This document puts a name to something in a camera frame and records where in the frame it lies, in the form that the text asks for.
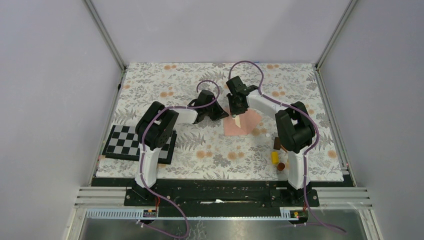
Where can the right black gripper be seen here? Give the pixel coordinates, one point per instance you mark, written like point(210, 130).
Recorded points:
point(233, 111)

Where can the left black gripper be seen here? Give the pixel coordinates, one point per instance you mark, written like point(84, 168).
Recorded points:
point(220, 113)

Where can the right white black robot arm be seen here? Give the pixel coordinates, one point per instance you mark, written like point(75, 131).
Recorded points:
point(294, 126)

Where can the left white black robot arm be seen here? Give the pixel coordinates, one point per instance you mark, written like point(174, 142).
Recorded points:
point(156, 127)

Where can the floral patterned table mat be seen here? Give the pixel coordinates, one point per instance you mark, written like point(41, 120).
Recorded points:
point(202, 151)

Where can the dark brown wooden block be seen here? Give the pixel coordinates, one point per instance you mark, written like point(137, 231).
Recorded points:
point(277, 144)

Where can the yellow block near front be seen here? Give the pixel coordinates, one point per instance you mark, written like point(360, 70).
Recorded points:
point(275, 158)

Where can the small brown wooden cylinder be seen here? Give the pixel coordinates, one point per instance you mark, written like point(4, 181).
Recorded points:
point(280, 166)

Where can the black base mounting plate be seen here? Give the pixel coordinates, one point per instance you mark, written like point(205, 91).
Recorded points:
point(217, 198)

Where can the black grey checkerboard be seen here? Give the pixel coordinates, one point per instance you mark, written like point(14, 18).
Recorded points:
point(122, 143)

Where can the left aluminium frame post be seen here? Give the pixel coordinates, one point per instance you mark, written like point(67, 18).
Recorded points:
point(91, 8)

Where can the aluminium frame post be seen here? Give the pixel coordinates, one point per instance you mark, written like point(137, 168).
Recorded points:
point(91, 8)
point(335, 34)

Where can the white slotted cable duct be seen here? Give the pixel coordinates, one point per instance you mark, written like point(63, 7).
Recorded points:
point(149, 214)

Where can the right aluminium frame post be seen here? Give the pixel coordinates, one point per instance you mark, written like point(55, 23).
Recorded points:
point(335, 34)

